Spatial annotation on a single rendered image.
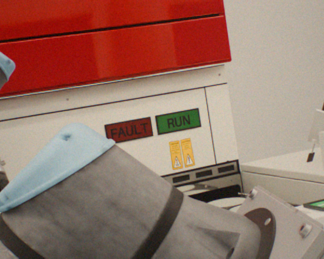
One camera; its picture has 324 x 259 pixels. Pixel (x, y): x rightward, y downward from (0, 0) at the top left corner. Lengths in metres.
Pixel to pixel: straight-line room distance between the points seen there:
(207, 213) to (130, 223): 0.08
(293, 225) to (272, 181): 0.97
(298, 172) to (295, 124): 2.08
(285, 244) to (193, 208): 0.10
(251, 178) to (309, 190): 0.24
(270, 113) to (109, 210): 2.91
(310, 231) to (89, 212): 0.20
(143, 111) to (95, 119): 0.12
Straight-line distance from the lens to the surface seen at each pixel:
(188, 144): 1.68
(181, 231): 0.65
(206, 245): 0.66
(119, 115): 1.61
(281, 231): 0.66
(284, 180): 1.57
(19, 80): 1.51
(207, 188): 1.70
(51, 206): 0.64
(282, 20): 3.59
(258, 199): 0.77
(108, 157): 0.65
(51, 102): 1.57
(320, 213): 1.13
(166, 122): 1.65
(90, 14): 1.56
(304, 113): 3.63
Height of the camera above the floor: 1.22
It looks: 5 degrees down
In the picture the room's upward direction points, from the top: 9 degrees counter-clockwise
